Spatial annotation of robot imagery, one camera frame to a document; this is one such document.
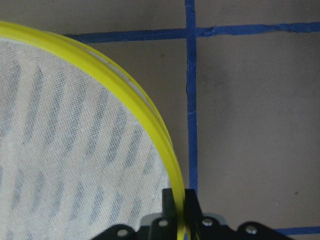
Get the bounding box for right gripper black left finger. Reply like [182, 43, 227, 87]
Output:
[161, 188, 178, 223]

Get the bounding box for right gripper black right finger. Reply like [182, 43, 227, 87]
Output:
[184, 189, 203, 225]

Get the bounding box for yellow top steamer layer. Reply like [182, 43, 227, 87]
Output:
[0, 20, 188, 240]

